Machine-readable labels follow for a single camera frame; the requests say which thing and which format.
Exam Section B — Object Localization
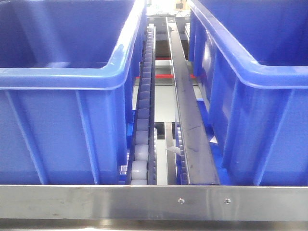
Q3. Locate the white roller conveyor track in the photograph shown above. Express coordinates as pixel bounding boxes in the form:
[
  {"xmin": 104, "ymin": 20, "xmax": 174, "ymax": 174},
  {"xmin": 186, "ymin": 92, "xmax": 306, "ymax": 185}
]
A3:
[{"xmin": 126, "ymin": 24, "xmax": 156, "ymax": 185}]

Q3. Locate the large blue destination bin right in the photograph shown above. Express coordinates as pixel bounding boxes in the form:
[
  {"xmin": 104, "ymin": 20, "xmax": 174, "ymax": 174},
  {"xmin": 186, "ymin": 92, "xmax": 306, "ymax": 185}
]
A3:
[{"xmin": 190, "ymin": 0, "xmax": 308, "ymax": 186}]

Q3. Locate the large blue destination bin left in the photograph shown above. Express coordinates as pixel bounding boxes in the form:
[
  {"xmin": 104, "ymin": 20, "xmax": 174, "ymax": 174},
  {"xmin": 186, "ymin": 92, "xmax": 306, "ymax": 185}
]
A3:
[{"xmin": 0, "ymin": 0, "xmax": 146, "ymax": 184}]

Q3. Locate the steel divider rail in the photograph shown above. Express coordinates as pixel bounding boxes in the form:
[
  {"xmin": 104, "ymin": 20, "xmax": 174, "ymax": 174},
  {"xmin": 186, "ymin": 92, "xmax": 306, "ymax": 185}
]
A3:
[{"xmin": 166, "ymin": 17, "xmax": 220, "ymax": 185}]

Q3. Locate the large blue destination bin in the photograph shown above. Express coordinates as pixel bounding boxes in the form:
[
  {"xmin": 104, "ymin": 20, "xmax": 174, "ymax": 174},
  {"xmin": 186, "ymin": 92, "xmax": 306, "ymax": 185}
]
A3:
[
  {"xmin": 190, "ymin": 0, "xmax": 308, "ymax": 186},
  {"xmin": 0, "ymin": 0, "xmax": 146, "ymax": 184}
]

